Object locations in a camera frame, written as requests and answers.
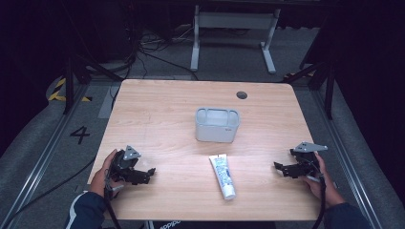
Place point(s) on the grey metal floor rail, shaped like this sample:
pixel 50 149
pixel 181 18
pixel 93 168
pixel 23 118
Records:
pixel 41 159
pixel 347 159

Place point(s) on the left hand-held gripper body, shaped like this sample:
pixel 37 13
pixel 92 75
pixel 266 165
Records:
pixel 122 165

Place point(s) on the grey floor plate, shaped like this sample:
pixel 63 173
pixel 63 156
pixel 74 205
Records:
pixel 108 103

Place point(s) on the grey plastic holder box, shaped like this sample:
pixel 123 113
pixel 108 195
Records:
pixel 217 130

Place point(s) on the black tripod stand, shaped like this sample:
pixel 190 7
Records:
pixel 69 86
pixel 329 92

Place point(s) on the person's left hand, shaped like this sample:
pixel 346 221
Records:
pixel 99 181

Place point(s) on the white toothpaste tube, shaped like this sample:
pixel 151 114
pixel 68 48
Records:
pixel 223 176

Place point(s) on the person's right hand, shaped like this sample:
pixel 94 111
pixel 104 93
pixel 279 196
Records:
pixel 326 192

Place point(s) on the white metal desk frame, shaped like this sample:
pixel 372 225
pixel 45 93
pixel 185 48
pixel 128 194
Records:
pixel 235 20

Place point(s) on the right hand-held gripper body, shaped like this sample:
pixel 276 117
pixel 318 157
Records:
pixel 307 163

